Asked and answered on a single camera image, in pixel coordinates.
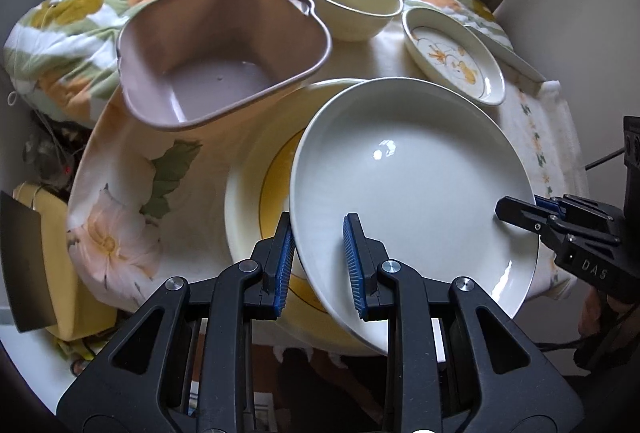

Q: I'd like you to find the yellow rimmed cream plate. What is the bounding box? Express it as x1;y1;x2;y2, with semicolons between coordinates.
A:
224;78;391;356

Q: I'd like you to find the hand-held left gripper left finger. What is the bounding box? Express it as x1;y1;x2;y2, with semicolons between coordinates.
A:
56;212;297;433

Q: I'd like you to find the white deep plate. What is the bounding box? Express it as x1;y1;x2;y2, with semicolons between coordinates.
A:
289;78;541;356

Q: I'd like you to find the white embroidered tablecloth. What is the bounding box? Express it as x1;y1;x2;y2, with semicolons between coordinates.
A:
320;30;591;301

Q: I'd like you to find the person's right hand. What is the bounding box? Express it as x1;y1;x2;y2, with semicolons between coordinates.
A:
580;288;640;346

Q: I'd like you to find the dark flat panel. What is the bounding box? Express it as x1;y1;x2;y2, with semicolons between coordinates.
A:
0;190;57;334

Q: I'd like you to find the black cable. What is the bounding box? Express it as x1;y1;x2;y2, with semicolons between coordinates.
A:
584;152;627;172

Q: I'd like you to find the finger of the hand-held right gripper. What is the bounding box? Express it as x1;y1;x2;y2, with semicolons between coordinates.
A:
495;196;558;241
535;194;623;246

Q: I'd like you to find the small floral dish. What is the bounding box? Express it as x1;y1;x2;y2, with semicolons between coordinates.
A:
402;7;507;106

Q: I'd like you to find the floral quilt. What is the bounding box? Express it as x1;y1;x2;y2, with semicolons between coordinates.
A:
2;0;511;128

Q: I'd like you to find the pink square bowl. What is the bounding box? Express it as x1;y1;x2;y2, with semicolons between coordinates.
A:
117;0;332;132

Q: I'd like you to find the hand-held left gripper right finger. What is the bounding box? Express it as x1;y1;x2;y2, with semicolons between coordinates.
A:
342;213;585;433

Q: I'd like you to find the yellow cloth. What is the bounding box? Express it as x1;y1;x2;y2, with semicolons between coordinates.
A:
12;183;118;344

